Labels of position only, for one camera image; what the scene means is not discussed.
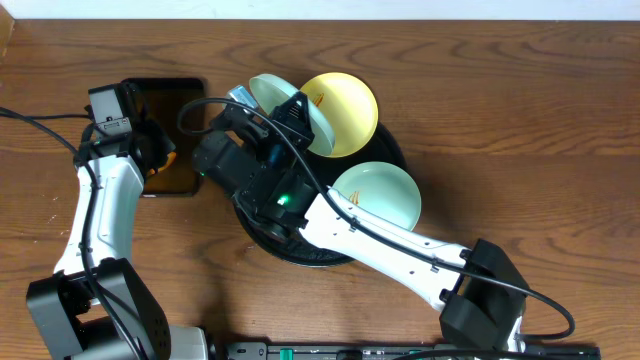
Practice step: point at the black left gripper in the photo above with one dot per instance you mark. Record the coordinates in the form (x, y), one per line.
(154, 151)

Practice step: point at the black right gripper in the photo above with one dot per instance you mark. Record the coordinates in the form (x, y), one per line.
(304, 125)

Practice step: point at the orange green sponge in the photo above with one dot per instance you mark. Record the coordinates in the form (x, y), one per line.
(169, 161)

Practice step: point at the light green plate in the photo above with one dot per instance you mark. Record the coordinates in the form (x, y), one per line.
(384, 190)
(270, 91)

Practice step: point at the yellow plate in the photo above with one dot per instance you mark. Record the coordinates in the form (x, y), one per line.
(349, 106)

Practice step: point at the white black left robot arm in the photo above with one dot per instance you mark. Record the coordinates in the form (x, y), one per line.
(95, 305)

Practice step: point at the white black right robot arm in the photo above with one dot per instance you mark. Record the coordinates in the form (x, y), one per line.
(261, 164)

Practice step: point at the black rectangular water tray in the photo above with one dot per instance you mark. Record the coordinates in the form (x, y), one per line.
(165, 97)

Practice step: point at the black round tray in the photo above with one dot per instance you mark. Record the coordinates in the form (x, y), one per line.
(382, 147)

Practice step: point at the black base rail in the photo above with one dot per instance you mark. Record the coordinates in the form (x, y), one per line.
(263, 351)

